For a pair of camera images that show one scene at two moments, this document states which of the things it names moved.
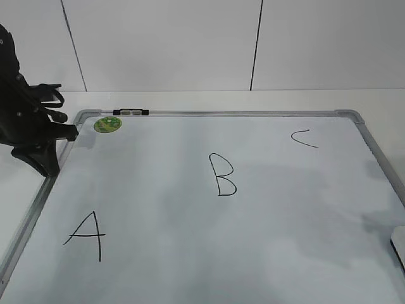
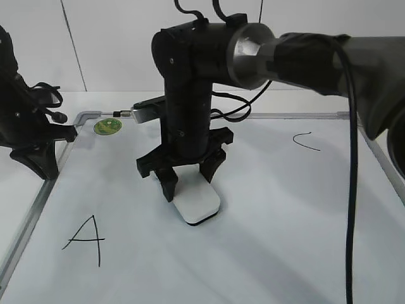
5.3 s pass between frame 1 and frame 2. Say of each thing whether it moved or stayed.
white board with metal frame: stayed
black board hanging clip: stayed
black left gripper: stayed
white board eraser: moved
